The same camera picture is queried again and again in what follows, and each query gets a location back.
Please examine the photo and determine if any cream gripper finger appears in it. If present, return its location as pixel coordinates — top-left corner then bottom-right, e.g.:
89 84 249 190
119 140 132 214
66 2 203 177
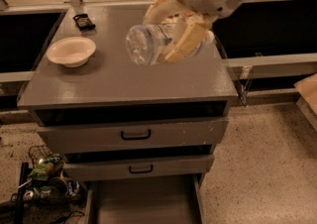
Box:
161 16 212 62
143 0 185 25

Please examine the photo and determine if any clear plastic water bottle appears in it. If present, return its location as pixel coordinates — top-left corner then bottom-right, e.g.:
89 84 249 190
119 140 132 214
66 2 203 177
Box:
125 23 216 66

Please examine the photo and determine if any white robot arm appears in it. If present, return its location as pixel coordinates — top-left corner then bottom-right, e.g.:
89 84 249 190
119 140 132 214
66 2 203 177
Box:
144 0 246 62

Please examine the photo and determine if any grey drawer cabinet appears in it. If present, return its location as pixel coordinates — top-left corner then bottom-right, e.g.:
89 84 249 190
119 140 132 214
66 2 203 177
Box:
17 2 239 224

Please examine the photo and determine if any grey middle drawer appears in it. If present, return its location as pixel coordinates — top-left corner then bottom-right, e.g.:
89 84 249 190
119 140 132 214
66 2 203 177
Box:
64 155 214 181

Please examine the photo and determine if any grey top drawer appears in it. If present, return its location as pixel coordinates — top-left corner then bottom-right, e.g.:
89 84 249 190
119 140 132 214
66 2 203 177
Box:
38 118 229 154

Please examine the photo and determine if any grey open bottom drawer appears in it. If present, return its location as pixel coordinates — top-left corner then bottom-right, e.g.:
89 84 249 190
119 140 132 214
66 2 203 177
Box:
83 174 205 224

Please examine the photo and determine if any small black snack packet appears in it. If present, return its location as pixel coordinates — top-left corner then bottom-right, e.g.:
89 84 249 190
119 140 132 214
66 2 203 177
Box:
73 14 95 31

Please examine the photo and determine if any cream ceramic bowl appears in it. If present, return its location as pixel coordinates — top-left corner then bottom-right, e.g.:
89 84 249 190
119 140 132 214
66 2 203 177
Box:
47 37 96 68

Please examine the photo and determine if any brown cardboard box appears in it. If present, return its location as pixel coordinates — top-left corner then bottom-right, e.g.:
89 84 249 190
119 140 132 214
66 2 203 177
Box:
294 73 317 114

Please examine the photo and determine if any green chip bag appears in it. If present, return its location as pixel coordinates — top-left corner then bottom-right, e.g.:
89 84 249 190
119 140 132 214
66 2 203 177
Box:
28 154 64 181

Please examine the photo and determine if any soda can in basket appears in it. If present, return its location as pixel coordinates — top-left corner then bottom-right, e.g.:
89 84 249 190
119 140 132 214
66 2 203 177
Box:
68 181 80 199

